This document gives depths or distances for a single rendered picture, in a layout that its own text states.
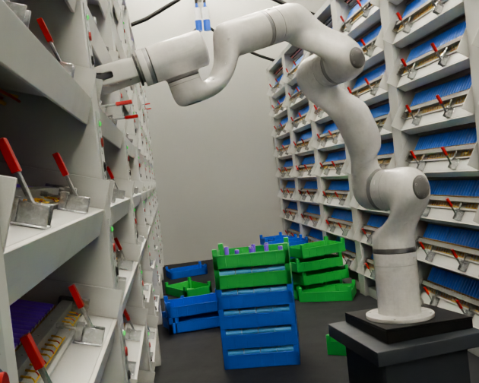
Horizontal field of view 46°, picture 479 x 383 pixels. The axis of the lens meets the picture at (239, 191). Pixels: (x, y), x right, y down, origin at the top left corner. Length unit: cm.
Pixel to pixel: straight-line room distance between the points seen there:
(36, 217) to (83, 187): 43
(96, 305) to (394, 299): 91
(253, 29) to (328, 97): 31
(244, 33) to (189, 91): 21
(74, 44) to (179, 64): 34
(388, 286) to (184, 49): 85
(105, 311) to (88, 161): 26
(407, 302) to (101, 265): 93
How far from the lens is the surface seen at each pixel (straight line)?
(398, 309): 166
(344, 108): 157
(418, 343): 158
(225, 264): 225
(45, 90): 67
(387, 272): 164
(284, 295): 225
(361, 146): 159
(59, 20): 104
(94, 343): 86
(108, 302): 101
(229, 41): 138
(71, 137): 101
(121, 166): 170
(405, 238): 164
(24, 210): 57
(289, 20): 149
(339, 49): 149
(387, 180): 161
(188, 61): 131
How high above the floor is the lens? 76
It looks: 2 degrees down
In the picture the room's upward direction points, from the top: 6 degrees counter-clockwise
